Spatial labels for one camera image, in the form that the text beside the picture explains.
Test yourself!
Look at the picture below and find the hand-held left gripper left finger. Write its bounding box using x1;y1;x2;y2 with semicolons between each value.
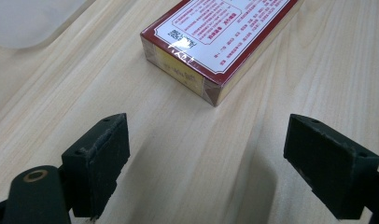
60;112;132;220

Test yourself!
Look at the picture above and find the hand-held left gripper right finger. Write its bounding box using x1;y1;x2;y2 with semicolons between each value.
283;113;379;221

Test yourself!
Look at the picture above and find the clear plastic container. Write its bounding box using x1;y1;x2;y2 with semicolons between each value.
0;0;97;50

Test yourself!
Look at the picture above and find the red and yellow box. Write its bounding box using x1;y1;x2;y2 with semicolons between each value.
140;0;301;107

